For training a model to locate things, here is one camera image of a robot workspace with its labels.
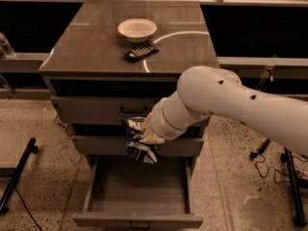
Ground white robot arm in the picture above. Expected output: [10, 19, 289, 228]
[141, 66, 308, 155]

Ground grey drawer cabinet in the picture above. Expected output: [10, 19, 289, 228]
[38, 0, 223, 166]

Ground black left floor cable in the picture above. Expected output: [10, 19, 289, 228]
[6, 176, 43, 231]

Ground black power adapter cable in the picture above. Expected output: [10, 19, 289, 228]
[249, 138, 308, 185]

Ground black stand leg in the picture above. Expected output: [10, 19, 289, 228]
[0, 138, 39, 216]
[281, 148, 307, 227]

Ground grey top drawer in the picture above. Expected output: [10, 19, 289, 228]
[51, 96, 157, 125]

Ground grey drawer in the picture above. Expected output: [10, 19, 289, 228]
[51, 96, 157, 125]
[72, 156, 204, 230]
[72, 136, 203, 157]

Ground grey bottom drawer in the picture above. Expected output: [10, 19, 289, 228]
[72, 156, 204, 230]

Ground white bowl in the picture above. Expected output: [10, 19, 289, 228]
[117, 18, 157, 43]

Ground black remote control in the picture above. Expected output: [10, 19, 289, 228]
[124, 41, 159, 62]

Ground black left stand leg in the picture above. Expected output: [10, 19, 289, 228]
[0, 138, 39, 216]

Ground blue chip bag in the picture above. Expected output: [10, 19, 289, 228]
[120, 116, 165, 164]

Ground clear plastic bottle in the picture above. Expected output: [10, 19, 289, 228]
[0, 32, 15, 58]

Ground grey middle drawer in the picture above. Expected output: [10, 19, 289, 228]
[72, 136, 203, 157]

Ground black right stand leg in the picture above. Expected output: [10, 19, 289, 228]
[281, 148, 307, 227]

